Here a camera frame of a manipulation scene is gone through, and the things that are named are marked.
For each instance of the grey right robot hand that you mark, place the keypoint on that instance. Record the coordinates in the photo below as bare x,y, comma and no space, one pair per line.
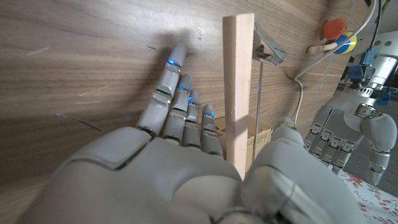
155,180

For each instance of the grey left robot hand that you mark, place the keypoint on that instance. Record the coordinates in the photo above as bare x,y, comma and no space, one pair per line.
345,121

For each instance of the wooden stick with metal brackets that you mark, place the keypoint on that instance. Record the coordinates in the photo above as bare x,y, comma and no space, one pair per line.
237,77

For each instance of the colourful striped wooden maraca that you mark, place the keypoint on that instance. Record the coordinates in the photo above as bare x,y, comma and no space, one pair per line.
346,46

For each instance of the brown cardboard package box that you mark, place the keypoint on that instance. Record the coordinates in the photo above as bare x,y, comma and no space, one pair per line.
261,133

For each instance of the red toy strawberry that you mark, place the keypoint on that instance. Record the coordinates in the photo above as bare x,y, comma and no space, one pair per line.
334,28

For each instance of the floral printed backdrop cloth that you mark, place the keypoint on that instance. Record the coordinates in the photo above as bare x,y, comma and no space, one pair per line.
373,199

